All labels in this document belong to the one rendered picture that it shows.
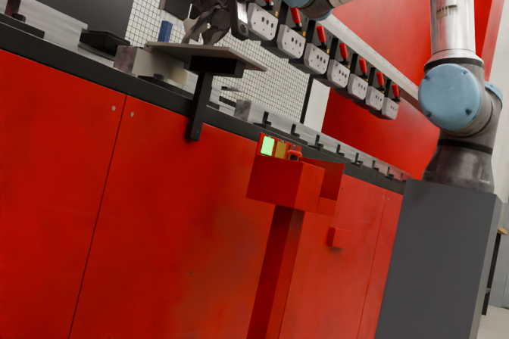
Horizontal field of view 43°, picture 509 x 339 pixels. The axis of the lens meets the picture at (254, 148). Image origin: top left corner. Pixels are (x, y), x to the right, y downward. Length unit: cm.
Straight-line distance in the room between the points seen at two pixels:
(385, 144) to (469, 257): 242
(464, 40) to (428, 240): 41
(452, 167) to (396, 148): 232
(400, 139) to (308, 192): 207
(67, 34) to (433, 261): 92
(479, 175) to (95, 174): 81
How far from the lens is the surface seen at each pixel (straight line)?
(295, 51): 228
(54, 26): 150
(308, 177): 168
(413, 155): 368
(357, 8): 272
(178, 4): 182
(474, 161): 142
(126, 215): 155
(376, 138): 377
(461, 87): 129
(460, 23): 137
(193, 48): 163
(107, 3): 234
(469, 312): 137
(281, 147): 182
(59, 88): 136
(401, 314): 139
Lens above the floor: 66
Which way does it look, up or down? 4 degrees up
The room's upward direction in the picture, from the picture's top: 12 degrees clockwise
